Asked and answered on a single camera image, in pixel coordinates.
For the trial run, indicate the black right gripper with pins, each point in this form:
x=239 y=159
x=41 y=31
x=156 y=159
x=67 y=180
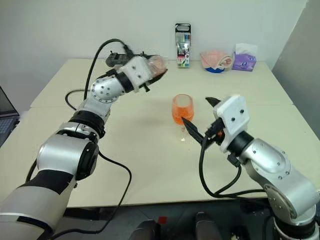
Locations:
x=215 y=131

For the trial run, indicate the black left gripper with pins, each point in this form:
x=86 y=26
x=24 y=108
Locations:
x=148 y=86

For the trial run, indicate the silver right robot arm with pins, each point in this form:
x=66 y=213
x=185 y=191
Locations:
x=275 y=165

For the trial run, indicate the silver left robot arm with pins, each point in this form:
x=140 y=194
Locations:
x=65 y=155

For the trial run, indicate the orange wine glass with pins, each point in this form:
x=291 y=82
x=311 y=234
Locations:
x=182 y=107

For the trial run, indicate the marker pen box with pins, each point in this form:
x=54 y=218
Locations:
x=183 y=47

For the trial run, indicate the blue bowl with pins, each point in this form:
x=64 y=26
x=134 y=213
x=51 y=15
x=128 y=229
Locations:
x=213 y=70

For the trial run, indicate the pink towel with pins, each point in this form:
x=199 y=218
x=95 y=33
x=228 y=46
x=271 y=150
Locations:
x=215 y=58

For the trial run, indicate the purple tissue box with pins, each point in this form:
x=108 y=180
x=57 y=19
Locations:
x=244 y=60

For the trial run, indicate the dark rounded shape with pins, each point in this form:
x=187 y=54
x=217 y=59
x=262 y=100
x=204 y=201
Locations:
x=207 y=227
x=147 y=231

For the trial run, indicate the small red object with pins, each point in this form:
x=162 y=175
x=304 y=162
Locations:
x=162 y=220

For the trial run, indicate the laptop computer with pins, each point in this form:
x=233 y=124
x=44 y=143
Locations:
x=6 y=117

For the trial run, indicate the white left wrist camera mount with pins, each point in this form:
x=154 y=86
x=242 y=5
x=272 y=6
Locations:
x=136 y=72

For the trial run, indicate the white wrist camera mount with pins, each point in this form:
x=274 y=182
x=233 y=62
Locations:
x=136 y=72
x=233 y=115

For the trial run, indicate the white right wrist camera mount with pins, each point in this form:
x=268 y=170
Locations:
x=233 y=115

